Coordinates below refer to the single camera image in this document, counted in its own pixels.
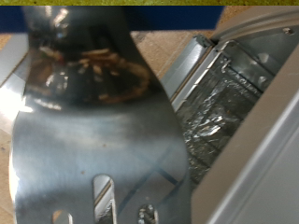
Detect silver toaster oven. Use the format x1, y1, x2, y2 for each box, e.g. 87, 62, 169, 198
160, 6, 299, 224

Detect metal spatula with blue block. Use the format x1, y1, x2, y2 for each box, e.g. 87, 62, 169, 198
0, 6, 225, 224

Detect aluminium foil sheet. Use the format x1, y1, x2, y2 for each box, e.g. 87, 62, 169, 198
176, 55, 263, 185

